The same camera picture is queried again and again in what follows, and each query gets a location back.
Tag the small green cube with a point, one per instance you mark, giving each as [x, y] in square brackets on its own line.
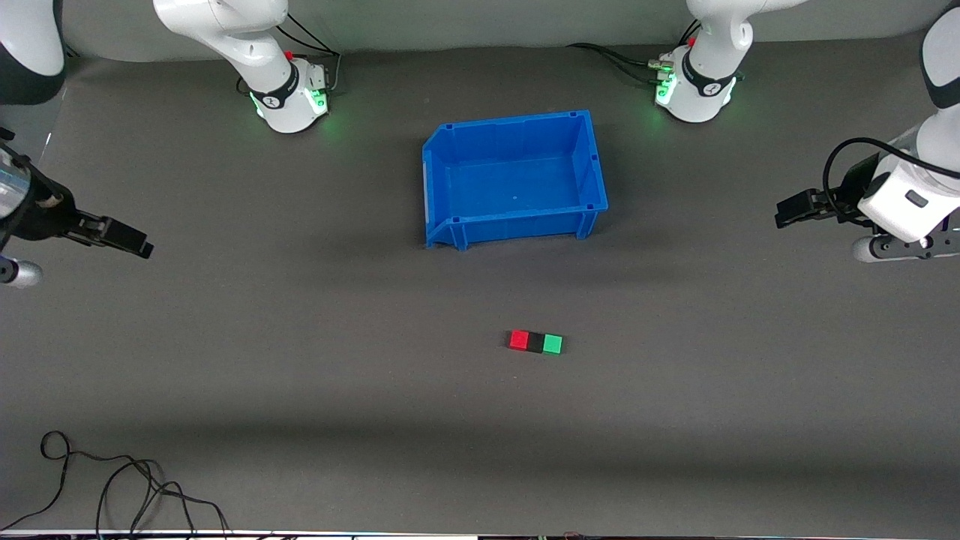
[553, 343]

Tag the blue plastic storage bin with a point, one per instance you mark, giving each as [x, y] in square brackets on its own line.
[517, 180]

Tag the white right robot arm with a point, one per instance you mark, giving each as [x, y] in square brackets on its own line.
[247, 37]

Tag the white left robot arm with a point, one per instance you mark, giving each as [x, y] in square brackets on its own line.
[705, 82]

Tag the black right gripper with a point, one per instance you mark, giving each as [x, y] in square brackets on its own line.
[43, 216]

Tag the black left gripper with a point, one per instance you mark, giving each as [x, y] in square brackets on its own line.
[846, 199]

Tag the small red cube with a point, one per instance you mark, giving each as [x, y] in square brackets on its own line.
[519, 340]

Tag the small black cube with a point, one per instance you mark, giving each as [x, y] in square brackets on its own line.
[535, 342]

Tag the dark gray table mat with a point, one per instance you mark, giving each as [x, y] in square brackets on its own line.
[300, 375]

